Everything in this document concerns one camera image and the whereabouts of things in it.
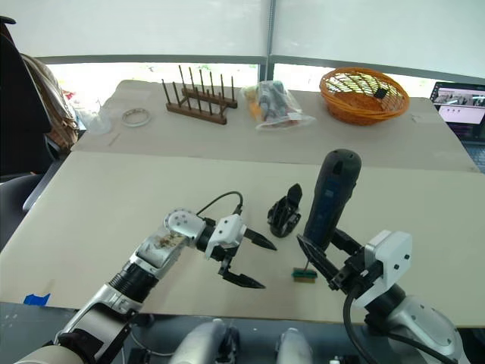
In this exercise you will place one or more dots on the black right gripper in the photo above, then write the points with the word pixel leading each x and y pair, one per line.
pixel 356 275

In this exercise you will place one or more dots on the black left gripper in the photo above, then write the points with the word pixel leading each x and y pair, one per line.
pixel 227 258

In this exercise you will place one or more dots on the black blue electric screwdriver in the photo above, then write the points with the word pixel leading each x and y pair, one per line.
pixel 333 189

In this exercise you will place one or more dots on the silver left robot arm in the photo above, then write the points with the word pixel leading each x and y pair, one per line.
pixel 151 258

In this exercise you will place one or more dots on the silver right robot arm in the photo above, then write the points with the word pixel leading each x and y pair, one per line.
pixel 424 322

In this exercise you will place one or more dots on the loose black gripper body part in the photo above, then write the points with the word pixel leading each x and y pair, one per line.
pixel 281 221

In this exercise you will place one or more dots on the small green brown block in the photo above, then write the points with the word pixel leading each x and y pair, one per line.
pixel 304 274

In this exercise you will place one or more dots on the silver rounded shell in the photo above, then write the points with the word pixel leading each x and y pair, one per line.
pixel 293 347
pixel 202 341

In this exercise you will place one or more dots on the beige cardboard sheet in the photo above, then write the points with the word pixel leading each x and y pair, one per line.
pixel 265 146
pixel 132 197

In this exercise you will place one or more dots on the orange woven basket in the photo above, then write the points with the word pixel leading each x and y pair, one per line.
pixel 363 110

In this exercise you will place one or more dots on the clear plastic bag of items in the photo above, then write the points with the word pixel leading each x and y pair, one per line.
pixel 276 106

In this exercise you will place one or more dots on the brown wooden peg rack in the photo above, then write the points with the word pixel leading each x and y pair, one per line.
pixel 197 110

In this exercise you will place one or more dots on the small black square item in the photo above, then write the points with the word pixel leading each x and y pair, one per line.
pixel 381 93

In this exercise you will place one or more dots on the white tape roll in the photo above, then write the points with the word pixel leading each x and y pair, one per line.
pixel 130 122

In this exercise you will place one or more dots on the thin wooden stick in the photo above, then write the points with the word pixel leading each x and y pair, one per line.
pixel 113 139

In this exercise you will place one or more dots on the open laptop computer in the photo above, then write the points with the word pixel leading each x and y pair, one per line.
pixel 460 110

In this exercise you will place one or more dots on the clear plastic cup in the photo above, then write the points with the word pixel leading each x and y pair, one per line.
pixel 94 122

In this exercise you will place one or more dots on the blue tape strip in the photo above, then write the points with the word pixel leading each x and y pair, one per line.
pixel 36 299

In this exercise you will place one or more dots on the black office chair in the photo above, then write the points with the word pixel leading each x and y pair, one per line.
pixel 19 113

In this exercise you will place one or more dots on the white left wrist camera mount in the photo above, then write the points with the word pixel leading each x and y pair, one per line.
pixel 227 231

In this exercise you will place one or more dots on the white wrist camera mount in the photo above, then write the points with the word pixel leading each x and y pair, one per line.
pixel 227 231
pixel 390 258

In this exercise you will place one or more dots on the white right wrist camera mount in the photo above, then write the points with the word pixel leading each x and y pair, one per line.
pixel 390 258

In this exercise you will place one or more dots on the grey window frame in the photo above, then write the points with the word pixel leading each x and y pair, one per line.
pixel 151 59

